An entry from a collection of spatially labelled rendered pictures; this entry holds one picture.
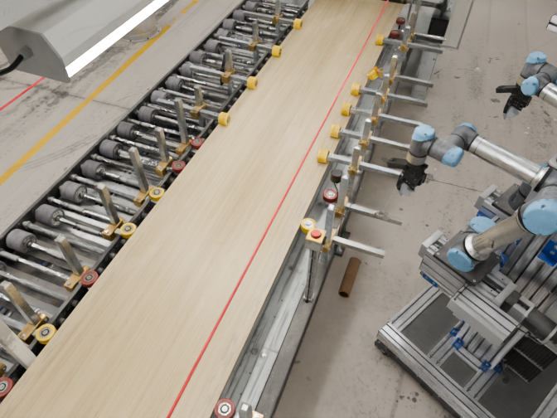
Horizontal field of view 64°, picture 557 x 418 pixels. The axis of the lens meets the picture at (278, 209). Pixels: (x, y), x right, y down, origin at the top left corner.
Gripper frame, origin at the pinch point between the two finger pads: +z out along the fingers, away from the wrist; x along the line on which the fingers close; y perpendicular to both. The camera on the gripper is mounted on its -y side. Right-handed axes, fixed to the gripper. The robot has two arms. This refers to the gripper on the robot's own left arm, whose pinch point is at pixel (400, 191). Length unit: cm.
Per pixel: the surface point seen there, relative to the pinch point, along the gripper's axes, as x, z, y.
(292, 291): -39, 70, -24
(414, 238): 91, 132, -24
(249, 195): -28, 42, -73
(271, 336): -64, 70, -11
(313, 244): -41.3, 12.0, -10.0
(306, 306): -43, 62, -9
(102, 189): -93, 18, -104
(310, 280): -40, 43, -11
